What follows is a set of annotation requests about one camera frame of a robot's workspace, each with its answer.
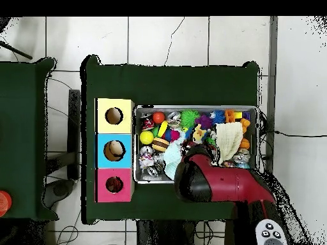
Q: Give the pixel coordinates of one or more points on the crushed red can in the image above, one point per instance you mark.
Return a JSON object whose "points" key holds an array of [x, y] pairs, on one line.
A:
{"points": [[148, 124]]}

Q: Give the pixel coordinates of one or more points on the yellow plush duck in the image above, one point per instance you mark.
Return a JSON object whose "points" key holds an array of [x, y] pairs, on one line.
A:
{"points": [[199, 133]]}

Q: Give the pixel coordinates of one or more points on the toy hamburger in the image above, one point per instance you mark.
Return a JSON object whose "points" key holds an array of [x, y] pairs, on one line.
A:
{"points": [[160, 144]]}

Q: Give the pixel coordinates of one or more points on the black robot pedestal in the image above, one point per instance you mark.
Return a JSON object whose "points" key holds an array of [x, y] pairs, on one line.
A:
{"points": [[158, 233]]}

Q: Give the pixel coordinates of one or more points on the orange striped tiger plush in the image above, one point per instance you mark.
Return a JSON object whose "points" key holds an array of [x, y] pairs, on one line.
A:
{"points": [[114, 184]]}

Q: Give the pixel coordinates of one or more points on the yellow ball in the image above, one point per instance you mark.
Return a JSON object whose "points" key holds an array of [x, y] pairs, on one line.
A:
{"points": [[146, 137]]}

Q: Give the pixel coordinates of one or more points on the wooden box with three holes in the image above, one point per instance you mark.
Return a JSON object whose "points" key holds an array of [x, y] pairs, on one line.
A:
{"points": [[102, 150]]}

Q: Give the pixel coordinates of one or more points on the mint green cloth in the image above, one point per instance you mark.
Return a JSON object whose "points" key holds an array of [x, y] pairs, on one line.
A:
{"points": [[172, 158]]}

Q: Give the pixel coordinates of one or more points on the purple spiky rubber toy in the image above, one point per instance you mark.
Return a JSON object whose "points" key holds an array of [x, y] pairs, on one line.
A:
{"points": [[203, 121]]}

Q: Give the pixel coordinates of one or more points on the orange red ball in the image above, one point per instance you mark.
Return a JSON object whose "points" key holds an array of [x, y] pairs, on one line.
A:
{"points": [[159, 117]]}

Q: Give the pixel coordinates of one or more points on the dark green tablecloth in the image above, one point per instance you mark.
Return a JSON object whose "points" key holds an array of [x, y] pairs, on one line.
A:
{"points": [[23, 114], [173, 86]]}

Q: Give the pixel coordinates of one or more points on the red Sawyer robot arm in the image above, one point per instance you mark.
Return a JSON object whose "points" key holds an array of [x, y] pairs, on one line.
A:
{"points": [[224, 183]]}

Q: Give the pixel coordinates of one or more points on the orange round disc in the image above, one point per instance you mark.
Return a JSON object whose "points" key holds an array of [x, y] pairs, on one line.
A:
{"points": [[4, 203]]}

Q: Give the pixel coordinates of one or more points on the shallow silver mesh bin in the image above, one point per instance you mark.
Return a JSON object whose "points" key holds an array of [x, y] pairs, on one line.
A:
{"points": [[194, 108]]}

